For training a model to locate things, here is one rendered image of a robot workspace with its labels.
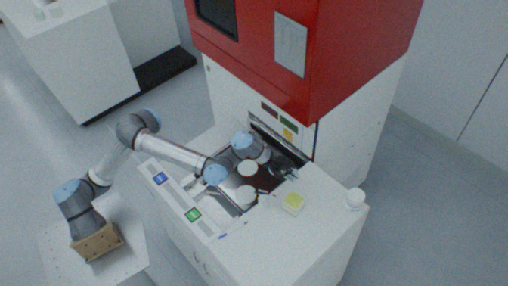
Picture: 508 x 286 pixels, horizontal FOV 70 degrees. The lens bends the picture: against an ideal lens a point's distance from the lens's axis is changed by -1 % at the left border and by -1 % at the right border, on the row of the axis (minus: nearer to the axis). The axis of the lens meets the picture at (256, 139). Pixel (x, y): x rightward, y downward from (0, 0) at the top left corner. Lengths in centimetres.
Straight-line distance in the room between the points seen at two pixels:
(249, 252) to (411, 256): 144
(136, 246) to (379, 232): 165
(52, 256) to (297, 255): 110
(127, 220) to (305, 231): 84
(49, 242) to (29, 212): 130
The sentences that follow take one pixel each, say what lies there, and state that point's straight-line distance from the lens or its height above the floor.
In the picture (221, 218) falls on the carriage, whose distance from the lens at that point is 169.
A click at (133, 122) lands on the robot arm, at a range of 143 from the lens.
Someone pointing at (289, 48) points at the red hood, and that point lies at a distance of 134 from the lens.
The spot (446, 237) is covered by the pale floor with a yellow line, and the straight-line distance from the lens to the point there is 285.
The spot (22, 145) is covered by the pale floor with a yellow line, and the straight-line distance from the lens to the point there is 375.
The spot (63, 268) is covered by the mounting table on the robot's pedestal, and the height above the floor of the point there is 82.
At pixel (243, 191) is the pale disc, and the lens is 173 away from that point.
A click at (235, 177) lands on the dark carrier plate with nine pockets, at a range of 177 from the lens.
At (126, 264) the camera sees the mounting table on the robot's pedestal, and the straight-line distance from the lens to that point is 177.
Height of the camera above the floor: 236
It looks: 50 degrees down
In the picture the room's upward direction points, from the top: 4 degrees counter-clockwise
